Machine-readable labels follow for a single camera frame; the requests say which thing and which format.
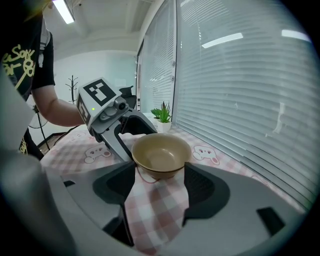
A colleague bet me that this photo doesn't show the aloe plant in square pot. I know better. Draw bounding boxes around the aloe plant in square pot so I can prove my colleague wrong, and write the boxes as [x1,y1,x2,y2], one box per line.
[156,101,173,133]

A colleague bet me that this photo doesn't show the black mesh office chair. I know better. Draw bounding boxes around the black mesh office chair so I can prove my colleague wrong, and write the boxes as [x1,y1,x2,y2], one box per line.
[119,85,138,111]

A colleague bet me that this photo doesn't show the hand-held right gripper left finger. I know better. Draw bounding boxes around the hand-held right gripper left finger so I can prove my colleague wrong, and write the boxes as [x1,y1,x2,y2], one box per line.
[44,161,137,248]

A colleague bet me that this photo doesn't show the black thin cable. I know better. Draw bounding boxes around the black thin cable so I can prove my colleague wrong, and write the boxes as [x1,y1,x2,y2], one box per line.
[53,124,85,146]

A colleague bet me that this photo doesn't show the person's black printed t-shirt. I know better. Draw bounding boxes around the person's black printed t-shirt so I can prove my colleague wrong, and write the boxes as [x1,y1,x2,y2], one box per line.
[0,0,56,161]

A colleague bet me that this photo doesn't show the white window blinds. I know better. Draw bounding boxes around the white window blinds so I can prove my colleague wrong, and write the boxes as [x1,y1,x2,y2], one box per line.
[138,0,320,211]

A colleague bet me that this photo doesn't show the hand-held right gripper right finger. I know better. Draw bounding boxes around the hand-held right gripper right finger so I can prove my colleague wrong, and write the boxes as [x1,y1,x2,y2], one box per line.
[169,161,307,256]

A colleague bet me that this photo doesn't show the leafy plant in round pot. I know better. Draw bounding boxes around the leafy plant in round pot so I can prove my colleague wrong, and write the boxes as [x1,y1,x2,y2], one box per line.
[149,107,162,126]

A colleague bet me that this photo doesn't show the ceiling light panel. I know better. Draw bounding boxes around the ceiling light panel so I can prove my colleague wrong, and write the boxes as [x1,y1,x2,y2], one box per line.
[52,0,75,25]

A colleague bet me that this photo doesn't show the brown bowl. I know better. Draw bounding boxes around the brown bowl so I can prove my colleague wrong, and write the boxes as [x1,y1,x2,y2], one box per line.
[137,166,186,180]
[131,132,192,173]

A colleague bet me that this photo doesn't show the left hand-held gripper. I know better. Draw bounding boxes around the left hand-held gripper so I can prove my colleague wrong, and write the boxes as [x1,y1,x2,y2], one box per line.
[75,76,159,164]

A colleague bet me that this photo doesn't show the person's left forearm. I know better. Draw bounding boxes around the person's left forearm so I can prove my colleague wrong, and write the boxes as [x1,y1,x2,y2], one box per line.
[31,84,85,128]

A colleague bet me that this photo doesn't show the pink checked bear tablecloth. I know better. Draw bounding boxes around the pink checked bear tablecloth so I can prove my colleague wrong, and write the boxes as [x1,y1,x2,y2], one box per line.
[39,124,305,256]

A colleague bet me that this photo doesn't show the black coat stand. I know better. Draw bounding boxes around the black coat stand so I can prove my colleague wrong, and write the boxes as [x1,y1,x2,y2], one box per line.
[65,74,79,104]

